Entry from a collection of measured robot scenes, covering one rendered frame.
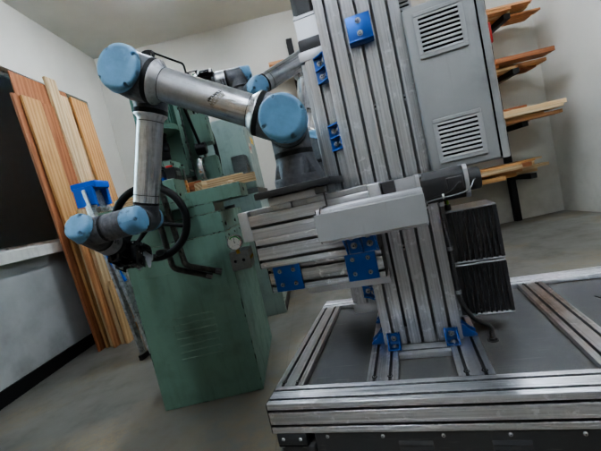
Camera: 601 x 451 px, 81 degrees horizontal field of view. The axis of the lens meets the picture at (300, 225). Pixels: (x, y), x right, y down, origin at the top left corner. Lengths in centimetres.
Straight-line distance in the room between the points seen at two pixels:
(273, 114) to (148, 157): 43
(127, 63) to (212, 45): 332
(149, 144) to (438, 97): 84
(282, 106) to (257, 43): 335
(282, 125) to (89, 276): 237
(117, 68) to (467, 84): 91
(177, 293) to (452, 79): 128
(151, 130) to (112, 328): 211
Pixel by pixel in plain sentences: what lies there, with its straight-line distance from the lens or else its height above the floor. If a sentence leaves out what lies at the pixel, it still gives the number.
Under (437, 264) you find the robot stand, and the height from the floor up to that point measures 48.
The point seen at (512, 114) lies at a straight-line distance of 388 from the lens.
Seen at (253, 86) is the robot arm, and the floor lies 122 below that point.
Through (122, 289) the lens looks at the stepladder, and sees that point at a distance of 247.
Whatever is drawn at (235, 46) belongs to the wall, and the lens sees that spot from 426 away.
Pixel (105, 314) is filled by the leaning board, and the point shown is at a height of 26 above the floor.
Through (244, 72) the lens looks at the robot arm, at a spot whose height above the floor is 133.
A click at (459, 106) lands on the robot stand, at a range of 114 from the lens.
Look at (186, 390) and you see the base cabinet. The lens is 177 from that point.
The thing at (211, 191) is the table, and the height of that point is 88.
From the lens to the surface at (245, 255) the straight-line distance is 148.
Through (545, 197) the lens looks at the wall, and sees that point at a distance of 466.
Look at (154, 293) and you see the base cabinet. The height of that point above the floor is 52.
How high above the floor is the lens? 79
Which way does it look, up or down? 5 degrees down
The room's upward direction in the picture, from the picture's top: 13 degrees counter-clockwise
